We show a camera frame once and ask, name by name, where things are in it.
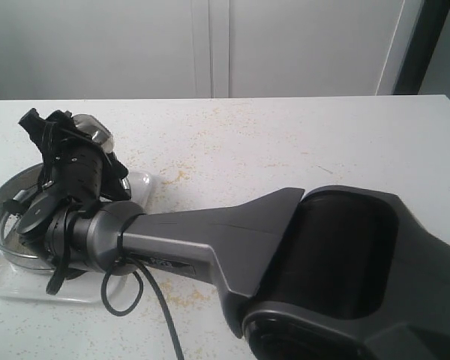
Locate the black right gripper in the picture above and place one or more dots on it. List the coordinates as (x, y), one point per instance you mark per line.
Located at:
(73, 164)

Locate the stainless steel cup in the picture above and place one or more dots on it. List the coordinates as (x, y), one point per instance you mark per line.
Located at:
(99, 134)

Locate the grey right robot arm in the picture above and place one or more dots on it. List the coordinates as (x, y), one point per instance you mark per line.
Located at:
(335, 273)

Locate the round steel mesh sieve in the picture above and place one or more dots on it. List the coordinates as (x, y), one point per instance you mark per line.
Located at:
(7, 210)

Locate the white cabinet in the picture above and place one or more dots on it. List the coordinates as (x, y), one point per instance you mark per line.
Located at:
(202, 49)

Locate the white square tray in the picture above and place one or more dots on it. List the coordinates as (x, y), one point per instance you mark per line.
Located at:
(22, 275)

